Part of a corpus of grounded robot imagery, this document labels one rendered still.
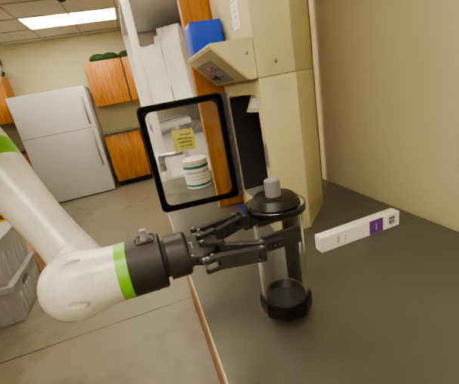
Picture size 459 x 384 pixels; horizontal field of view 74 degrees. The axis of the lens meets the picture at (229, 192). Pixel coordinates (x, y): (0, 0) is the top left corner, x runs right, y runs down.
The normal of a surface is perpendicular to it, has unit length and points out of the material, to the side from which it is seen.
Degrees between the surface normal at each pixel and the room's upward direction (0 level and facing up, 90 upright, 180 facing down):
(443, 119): 90
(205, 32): 90
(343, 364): 0
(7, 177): 60
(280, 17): 90
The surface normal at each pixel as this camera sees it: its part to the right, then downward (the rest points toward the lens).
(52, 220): 0.43, -0.47
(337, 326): -0.18, -0.93
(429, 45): -0.94, 0.26
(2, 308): 0.33, 0.35
